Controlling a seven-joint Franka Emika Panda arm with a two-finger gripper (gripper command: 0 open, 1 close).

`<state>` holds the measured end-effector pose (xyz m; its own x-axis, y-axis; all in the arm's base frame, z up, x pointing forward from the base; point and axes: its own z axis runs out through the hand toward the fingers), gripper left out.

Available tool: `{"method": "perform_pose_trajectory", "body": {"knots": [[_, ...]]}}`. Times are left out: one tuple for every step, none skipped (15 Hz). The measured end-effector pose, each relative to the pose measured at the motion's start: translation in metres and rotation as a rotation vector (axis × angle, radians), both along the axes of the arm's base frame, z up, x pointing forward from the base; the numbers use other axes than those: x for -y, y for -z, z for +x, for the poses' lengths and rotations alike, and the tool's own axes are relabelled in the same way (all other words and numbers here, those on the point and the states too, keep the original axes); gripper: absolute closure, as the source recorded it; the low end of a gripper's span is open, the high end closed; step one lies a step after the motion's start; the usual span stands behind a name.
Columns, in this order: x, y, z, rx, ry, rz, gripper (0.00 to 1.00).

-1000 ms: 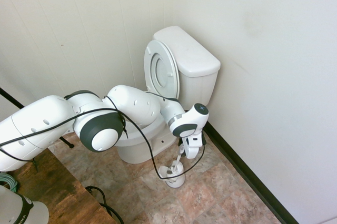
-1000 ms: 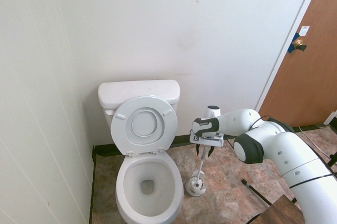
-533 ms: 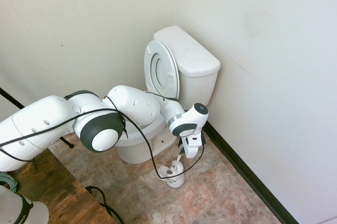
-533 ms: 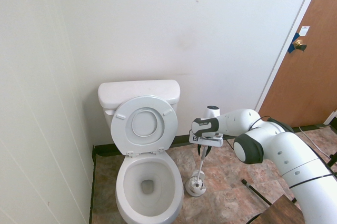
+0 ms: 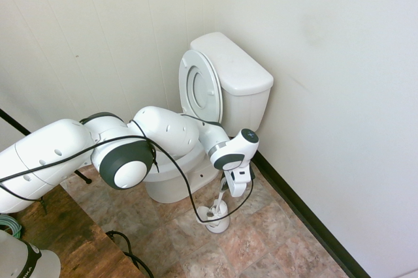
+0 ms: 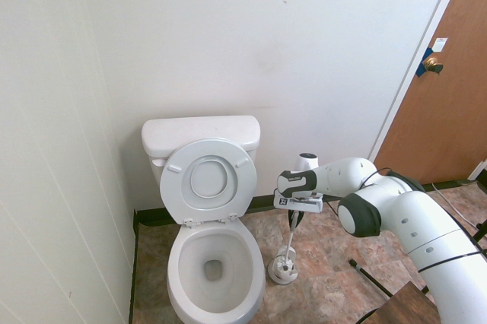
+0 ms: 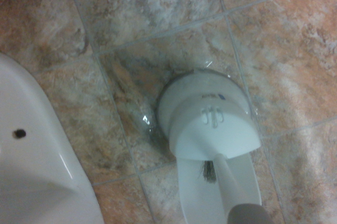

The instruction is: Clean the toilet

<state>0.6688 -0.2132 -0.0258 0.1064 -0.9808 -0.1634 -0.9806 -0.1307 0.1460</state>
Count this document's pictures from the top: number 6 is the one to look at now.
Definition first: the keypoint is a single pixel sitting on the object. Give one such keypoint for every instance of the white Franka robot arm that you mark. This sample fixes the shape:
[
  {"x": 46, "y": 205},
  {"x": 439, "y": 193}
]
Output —
[{"x": 418, "y": 217}]

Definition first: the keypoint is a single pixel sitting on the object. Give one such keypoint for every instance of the white flat board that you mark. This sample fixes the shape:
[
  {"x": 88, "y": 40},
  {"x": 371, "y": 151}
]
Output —
[{"x": 480, "y": 170}]

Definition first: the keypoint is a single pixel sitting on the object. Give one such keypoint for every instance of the dark wooden table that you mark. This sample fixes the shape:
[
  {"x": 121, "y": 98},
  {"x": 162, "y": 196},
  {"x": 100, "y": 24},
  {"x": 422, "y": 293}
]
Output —
[{"x": 403, "y": 305}]

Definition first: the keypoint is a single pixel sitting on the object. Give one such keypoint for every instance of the white toilet tank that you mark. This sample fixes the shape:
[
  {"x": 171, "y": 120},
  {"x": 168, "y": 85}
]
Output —
[{"x": 152, "y": 175}]

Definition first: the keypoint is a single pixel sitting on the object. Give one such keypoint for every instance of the white toilet brush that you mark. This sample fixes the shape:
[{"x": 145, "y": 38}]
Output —
[{"x": 288, "y": 242}]

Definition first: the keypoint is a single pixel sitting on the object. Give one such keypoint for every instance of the white toilet seat lid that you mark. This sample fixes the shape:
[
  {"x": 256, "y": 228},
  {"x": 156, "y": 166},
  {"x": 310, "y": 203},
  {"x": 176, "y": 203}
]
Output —
[{"x": 209, "y": 202}]

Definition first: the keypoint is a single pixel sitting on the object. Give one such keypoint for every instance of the black camera tripod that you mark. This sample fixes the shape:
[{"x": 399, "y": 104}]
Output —
[{"x": 371, "y": 278}]

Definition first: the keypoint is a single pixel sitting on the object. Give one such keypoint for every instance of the white tank lid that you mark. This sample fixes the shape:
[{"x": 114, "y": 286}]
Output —
[{"x": 198, "y": 130}]

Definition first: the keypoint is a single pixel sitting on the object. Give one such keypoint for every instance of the brown wooden door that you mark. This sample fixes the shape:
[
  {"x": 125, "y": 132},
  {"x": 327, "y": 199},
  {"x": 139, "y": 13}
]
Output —
[{"x": 449, "y": 111}]

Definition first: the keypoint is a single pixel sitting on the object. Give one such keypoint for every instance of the white toilet brush holder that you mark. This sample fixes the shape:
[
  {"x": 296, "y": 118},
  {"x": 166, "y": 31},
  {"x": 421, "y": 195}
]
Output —
[{"x": 282, "y": 279}]

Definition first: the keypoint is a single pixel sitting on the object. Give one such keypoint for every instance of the white door frame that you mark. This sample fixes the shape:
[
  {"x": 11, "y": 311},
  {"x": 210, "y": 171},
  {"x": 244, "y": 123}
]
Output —
[{"x": 439, "y": 16}]

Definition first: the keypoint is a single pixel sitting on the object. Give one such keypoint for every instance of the white toilet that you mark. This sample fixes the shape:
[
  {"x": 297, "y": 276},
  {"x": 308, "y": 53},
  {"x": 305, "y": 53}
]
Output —
[{"x": 152, "y": 218}]

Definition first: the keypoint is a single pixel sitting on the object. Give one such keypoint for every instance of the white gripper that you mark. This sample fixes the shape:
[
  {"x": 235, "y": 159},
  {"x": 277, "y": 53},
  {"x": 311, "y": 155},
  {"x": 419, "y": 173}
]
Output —
[{"x": 300, "y": 202}]

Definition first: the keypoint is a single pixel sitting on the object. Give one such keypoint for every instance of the white door label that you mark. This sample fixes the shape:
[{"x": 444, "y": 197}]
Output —
[{"x": 440, "y": 45}]

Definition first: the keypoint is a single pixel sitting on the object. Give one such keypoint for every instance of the white flush lever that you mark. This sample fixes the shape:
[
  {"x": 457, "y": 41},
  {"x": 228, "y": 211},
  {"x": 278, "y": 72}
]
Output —
[{"x": 158, "y": 162}]

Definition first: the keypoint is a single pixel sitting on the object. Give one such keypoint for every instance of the blue tape strip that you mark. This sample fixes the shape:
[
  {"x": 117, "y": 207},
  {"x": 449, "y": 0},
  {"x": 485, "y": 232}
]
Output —
[{"x": 421, "y": 69}]

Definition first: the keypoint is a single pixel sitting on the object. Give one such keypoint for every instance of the brass door knob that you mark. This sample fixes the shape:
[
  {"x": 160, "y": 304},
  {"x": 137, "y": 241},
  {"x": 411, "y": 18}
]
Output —
[{"x": 432, "y": 63}]

